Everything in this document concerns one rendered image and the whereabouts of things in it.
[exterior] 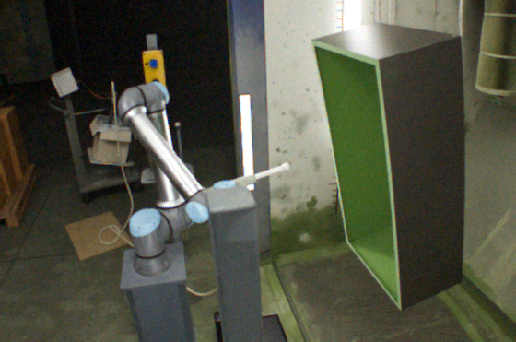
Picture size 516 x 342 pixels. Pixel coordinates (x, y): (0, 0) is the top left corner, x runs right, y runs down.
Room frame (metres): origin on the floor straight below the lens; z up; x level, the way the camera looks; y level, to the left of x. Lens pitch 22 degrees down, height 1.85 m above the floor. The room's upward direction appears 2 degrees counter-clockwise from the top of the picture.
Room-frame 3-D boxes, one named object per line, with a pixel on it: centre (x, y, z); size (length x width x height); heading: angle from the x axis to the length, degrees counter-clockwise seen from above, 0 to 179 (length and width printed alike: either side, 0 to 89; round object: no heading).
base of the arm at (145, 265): (1.56, 0.55, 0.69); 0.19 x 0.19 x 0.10
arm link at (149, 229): (1.57, 0.54, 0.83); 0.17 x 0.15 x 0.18; 142
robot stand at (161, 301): (1.56, 0.55, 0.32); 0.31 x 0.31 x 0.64; 12
